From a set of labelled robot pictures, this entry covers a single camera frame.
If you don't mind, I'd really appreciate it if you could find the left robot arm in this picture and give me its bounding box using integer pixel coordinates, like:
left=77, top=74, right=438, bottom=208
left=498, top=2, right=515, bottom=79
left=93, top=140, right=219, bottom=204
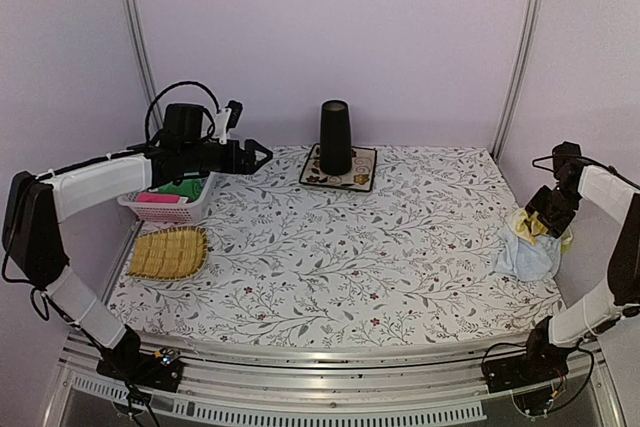
left=2, top=101, right=273, bottom=381

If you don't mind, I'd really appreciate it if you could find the left aluminium post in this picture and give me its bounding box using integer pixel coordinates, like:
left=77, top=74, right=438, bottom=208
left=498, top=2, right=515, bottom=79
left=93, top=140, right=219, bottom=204
left=122, top=0, right=156, bottom=101

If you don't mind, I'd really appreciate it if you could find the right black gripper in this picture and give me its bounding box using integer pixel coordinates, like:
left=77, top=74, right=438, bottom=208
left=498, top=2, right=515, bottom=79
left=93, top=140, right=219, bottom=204
left=527, top=186, right=583, bottom=239

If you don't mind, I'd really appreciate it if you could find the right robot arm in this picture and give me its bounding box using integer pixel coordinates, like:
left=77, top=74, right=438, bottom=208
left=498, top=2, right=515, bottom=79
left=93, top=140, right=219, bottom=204
left=516, top=141, right=639, bottom=383

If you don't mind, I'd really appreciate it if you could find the black tall cup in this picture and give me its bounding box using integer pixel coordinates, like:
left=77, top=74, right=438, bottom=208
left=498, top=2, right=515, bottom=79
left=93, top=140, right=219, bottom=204
left=319, top=100, right=352, bottom=176

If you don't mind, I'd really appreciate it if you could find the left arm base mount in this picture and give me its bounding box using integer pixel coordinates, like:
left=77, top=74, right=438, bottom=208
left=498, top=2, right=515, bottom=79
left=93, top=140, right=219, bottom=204
left=97, top=347, right=185, bottom=393

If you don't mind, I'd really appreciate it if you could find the pink rolled towel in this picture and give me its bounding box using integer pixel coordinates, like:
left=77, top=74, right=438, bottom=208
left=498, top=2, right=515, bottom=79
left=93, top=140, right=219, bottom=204
left=136, top=192, right=182, bottom=204

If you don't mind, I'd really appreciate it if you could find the white plastic basket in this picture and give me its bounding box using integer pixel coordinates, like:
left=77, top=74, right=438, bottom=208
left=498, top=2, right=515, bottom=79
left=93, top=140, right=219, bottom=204
left=117, top=174, right=214, bottom=224

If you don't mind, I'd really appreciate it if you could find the floral square coaster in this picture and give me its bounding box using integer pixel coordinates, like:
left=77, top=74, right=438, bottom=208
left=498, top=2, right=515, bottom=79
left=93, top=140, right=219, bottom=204
left=298, top=142, right=378, bottom=193

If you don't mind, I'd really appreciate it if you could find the yellow-green patterned towel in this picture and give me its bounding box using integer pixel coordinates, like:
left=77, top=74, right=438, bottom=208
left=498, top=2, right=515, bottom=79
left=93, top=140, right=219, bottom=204
left=507, top=208, right=574, bottom=254

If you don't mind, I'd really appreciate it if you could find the light blue towel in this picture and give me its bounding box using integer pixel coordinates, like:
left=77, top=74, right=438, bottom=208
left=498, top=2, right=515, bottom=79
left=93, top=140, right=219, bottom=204
left=492, top=227, right=562, bottom=282

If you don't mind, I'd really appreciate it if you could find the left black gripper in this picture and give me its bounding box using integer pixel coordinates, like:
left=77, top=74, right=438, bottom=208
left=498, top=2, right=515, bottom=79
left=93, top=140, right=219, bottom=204
left=182, top=138, right=275, bottom=174

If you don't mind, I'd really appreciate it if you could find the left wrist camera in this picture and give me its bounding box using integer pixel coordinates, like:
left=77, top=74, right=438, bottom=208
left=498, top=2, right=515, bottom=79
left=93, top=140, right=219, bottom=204
left=213, top=100, right=243, bottom=145

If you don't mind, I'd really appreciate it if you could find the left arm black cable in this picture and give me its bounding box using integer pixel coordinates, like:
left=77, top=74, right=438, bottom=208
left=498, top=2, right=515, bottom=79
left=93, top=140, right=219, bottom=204
left=144, top=79, right=221, bottom=143

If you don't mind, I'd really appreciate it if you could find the woven bamboo tray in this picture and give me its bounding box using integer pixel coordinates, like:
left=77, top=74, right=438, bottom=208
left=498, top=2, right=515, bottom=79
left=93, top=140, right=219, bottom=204
left=127, top=226, right=208, bottom=281

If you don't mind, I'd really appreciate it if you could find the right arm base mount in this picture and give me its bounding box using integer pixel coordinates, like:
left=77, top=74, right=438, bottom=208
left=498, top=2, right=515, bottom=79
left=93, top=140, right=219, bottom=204
left=481, top=349, right=572, bottom=393

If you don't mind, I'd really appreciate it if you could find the aluminium front rail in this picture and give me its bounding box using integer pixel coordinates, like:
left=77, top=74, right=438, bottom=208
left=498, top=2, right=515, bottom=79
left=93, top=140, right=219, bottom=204
left=43, top=333, right=626, bottom=426

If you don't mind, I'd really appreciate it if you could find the right aluminium post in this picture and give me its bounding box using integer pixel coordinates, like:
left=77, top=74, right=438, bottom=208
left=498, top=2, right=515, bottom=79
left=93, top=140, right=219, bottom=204
left=490, top=0, right=542, bottom=164

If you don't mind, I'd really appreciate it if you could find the aluminium post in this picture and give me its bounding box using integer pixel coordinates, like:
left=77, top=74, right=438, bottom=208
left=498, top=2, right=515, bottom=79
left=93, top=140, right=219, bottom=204
left=490, top=0, right=542, bottom=164
left=122, top=0, right=156, bottom=101

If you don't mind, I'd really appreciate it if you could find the green rolled towel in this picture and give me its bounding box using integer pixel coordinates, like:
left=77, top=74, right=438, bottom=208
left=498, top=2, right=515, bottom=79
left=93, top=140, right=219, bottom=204
left=156, top=178, right=206, bottom=202

